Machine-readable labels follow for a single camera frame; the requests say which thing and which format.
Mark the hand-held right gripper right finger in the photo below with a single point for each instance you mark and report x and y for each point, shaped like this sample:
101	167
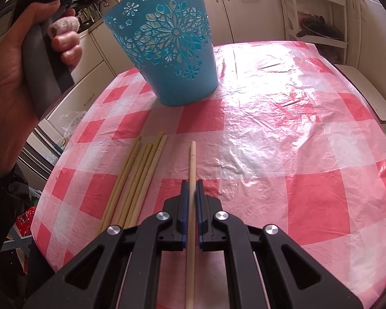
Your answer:
200	206

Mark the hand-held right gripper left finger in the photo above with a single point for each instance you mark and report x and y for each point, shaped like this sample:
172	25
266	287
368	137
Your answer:
184	206

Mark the bamboo chopstick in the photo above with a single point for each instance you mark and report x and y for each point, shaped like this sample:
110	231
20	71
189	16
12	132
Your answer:
129	183
191	164
142	183
148	183
120	183
135	183

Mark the blue perforated plastic basket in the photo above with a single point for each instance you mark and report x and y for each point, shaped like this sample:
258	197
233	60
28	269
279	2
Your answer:
186	83

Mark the person's left forearm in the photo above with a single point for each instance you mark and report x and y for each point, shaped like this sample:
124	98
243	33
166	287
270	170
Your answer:
0	199

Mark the utensils in dish rack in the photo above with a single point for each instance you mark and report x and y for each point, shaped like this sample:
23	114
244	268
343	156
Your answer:
90	14

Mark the person's left hand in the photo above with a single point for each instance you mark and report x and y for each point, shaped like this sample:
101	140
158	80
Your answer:
6	80

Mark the gauze finger bandage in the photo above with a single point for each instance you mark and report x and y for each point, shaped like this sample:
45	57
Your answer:
67	24

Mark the clear plastic bag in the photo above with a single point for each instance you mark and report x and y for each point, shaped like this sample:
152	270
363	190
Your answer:
70	119

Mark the silver metal appliance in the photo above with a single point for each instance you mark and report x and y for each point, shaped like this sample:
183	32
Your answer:
38	154

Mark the red white checked tablecloth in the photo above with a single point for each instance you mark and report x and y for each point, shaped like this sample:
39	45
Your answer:
276	135

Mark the red printed bag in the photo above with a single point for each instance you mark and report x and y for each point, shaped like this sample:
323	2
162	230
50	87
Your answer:
25	220

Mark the cream wooden bench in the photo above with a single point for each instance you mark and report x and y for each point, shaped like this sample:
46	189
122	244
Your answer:
366	93

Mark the white shelf rack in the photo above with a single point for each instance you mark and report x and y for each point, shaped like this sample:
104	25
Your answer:
321	42

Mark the dark frying pan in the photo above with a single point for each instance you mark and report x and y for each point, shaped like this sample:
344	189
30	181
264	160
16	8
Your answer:
318	29

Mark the cream drawer cabinets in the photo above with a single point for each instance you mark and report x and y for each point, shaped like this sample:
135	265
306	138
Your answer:
373	38

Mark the light blue frame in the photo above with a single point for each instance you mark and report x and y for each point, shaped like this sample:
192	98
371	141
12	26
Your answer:
17	247

